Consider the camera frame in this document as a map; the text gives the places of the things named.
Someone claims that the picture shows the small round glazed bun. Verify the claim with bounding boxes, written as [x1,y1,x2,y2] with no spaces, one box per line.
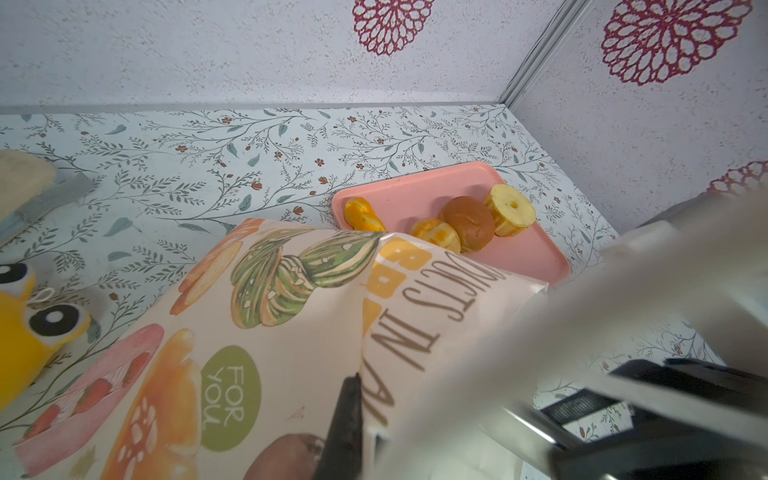
[410,218,462,254]

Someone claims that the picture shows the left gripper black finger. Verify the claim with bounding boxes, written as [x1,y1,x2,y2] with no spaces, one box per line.
[313,374,363,480]

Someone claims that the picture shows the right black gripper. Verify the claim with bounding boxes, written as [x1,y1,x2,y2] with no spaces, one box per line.
[542,358,767,479]

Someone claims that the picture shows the long twisted fake bread stick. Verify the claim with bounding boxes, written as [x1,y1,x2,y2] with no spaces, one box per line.
[344,197,386,232]

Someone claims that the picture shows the round orange fake bun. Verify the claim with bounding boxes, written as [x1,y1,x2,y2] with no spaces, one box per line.
[438,196,495,253]

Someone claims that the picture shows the yellow plush toy red dress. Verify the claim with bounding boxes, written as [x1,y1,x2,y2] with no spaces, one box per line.
[1,263,91,409]

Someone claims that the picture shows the yellow ring-shaped fake bread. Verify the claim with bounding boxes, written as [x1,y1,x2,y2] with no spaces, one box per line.
[483,184,537,237]

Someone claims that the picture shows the white paper bag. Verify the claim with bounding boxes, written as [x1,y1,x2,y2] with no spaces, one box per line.
[11,191,768,480]

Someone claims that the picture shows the steel tongs cream tips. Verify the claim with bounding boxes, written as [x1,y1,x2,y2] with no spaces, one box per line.
[480,405,583,479]

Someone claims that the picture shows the pink plastic tray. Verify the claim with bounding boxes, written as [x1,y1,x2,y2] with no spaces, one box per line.
[332,162,571,286]

